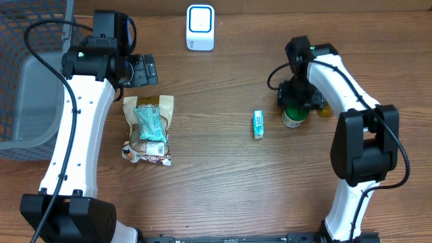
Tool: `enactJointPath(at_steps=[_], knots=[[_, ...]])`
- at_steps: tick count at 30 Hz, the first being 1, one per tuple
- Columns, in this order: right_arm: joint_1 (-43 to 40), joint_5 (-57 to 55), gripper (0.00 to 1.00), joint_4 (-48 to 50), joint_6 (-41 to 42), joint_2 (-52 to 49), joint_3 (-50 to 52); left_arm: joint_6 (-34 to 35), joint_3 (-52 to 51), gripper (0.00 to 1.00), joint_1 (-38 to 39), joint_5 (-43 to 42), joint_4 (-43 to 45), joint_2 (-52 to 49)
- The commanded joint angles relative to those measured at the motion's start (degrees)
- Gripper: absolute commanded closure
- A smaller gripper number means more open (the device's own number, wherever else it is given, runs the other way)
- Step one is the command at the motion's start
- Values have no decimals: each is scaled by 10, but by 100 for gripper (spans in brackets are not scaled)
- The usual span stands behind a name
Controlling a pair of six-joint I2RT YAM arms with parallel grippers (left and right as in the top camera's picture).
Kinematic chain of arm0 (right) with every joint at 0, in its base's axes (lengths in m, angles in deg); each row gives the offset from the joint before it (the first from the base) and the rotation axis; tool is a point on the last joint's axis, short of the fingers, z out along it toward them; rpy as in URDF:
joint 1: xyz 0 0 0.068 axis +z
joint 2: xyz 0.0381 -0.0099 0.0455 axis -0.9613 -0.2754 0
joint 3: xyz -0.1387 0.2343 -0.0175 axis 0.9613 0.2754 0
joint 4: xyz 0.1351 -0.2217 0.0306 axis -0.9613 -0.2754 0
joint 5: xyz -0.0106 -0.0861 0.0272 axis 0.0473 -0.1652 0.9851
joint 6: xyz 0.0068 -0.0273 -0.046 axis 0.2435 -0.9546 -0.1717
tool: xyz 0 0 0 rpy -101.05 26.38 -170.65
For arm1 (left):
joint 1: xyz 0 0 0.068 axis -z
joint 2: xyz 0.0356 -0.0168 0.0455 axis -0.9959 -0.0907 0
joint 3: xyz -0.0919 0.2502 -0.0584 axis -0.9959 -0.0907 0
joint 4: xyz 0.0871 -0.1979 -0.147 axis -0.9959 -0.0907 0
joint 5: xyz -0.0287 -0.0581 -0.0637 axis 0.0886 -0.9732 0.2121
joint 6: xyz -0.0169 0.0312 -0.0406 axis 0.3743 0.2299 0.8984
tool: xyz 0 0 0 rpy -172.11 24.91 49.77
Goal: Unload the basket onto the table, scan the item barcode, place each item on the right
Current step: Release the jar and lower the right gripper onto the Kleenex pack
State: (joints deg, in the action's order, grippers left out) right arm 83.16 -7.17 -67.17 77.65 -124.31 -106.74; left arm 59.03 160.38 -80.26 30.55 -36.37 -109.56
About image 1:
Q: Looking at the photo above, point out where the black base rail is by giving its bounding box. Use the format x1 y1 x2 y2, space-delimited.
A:
138 232 338 243

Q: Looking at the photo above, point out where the dark grey plastic basket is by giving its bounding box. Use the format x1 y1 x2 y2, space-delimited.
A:
1 0 74 161

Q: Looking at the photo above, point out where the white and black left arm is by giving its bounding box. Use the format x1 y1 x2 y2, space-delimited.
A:
20 35 145 242

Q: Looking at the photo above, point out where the yellow oil bottle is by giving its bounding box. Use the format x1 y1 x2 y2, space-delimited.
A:
317 103 333 117

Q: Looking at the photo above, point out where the teal snack packet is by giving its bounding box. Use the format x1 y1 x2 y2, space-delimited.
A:
134 105 167 142

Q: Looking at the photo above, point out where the green lid jar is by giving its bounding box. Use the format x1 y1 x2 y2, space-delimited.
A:
281 105 310 128

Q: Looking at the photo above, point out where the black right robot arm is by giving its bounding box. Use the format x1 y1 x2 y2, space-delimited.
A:
277 36 402 242

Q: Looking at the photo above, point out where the tissue pack white green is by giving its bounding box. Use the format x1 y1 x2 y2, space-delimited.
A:
253 110 264 139

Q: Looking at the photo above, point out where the brown snack bag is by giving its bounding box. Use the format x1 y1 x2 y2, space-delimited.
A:
122 95 174 166

